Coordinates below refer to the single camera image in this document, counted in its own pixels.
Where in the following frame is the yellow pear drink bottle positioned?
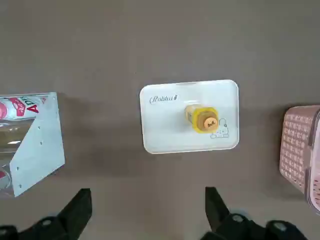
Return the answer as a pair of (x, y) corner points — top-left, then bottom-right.
(184, 104), (220, 135)

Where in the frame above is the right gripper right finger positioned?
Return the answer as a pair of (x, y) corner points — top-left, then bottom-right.
(199, 186), (309, 240)

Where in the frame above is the pale rectangular rabbit-print tray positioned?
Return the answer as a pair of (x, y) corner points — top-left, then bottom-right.
(139, 79), (240, 155)

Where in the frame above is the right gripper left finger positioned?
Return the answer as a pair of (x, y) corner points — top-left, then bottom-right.
(0, 188), (93, 240)

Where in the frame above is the pink plastic basket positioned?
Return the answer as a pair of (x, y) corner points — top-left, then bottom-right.
(278, 104), (320, 216)

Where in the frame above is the clear acrylic tiered shelf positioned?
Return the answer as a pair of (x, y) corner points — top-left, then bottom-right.
(0, 91), (66, 198)

